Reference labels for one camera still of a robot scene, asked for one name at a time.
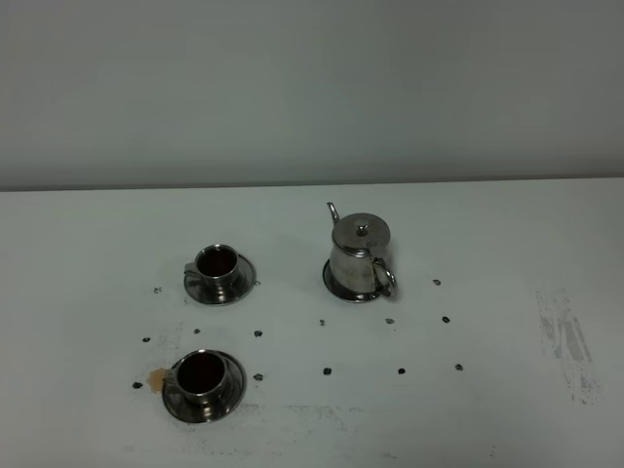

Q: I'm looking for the near stainless steel saucer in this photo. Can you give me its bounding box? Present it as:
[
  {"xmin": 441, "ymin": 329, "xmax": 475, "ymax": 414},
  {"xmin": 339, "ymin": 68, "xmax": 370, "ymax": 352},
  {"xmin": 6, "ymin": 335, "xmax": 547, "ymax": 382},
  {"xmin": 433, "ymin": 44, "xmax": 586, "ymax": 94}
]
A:
[{"xmin": 161, "ymin": 350, "xmax": 247, "ymax": 424}]

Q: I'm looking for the stainless steel teacup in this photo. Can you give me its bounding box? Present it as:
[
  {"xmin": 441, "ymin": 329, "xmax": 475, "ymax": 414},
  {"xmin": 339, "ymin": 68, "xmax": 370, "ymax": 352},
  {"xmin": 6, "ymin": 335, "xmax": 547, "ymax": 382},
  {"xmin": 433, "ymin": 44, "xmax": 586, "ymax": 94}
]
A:
[
  {"xmin": 164, "ymin": 349, "xmax": 227, "ymax": 398},
  {"xmin": 184, "ymin": 244, "xmax": 239, "ymax": 288}
]

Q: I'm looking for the spilled tea puddle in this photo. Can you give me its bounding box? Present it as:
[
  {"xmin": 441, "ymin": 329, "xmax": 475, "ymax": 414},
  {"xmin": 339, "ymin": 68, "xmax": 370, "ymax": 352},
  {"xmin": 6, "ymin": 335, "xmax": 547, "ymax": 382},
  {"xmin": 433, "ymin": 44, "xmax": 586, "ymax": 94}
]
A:
[{"xmin": 146, "ymin": 368, "xmax": 167, "ymax": 393}]

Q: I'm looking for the far stainless steel teacup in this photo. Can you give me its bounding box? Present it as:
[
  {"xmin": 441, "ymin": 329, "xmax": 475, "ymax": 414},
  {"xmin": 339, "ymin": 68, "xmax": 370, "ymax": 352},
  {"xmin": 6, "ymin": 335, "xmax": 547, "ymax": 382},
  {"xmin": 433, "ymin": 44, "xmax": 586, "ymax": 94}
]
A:
[{"xmin": 184, "ymin": 244, "xmax": 239, "ymax": 288}]

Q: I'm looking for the stainless steel teapot saucer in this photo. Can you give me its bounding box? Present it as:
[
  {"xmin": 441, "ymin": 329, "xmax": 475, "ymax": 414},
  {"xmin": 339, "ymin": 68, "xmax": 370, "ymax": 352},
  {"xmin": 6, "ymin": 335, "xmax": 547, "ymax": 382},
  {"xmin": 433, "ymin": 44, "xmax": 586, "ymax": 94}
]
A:
[{"xmin": 323, "ymin": 261, "xmax": 390, "ymax": 303}]

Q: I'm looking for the far stainless steel saucer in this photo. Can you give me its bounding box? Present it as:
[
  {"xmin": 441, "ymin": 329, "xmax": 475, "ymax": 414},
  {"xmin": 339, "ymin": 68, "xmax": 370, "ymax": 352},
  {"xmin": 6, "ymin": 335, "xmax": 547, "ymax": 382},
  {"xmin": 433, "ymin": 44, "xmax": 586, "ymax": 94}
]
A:
[{"xmin": 183, "ymin": 254, "xmax": 256, "ymax": 306}]

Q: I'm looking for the near stainless steel teacup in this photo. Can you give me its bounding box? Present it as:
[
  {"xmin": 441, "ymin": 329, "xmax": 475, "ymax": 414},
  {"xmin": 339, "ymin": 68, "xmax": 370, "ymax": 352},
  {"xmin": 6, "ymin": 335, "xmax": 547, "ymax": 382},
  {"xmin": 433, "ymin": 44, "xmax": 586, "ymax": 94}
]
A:
[{"xmin": 164, "ymin": 349, "xmax": 227, "ymax": 398}]

